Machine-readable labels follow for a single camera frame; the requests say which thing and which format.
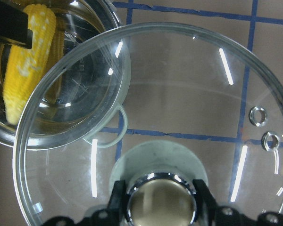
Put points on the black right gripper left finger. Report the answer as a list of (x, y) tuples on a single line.
[(119, 199)]

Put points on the yellow corn cob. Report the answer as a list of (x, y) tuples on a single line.
[(26, 67)]

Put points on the pale green metal pot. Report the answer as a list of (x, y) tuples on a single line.
[(79, 95)]

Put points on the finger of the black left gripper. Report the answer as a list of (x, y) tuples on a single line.
[(14, 27)]

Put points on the glass pot lid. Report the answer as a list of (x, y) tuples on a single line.
[(199, 106)]

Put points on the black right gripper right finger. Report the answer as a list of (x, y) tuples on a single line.
[(205, 202)]

